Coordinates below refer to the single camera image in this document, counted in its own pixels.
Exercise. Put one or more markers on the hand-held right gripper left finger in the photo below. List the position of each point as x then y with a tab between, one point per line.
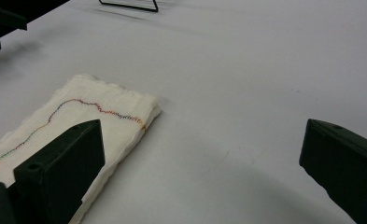
63	168

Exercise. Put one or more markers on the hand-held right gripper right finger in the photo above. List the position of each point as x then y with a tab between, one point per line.
346	165

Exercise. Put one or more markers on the white towel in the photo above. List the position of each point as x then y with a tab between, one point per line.
109	99

